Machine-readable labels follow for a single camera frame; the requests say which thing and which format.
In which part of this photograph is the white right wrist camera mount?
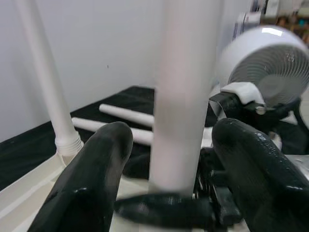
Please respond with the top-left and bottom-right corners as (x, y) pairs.
(209, 82), (266, 119)

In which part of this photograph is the white round fan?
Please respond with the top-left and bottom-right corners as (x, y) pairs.
(218, 25), (309, 111)

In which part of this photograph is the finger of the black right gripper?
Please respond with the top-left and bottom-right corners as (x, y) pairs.
(113, 193), (214, 219)

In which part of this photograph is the black table cloth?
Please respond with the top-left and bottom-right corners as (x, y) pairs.
(0, 86), (309, 181)

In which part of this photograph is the white plastic children table top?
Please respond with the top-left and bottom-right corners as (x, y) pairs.
(0, 151), (252, 232)

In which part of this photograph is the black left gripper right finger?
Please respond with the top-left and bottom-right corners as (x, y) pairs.
(211, 118), (309, 232)

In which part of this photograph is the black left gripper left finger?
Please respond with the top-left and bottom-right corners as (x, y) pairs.
(28, 121), (134, 232)

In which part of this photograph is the white boxy appliance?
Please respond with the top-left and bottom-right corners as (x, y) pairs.
(233, 11), (264, 41)

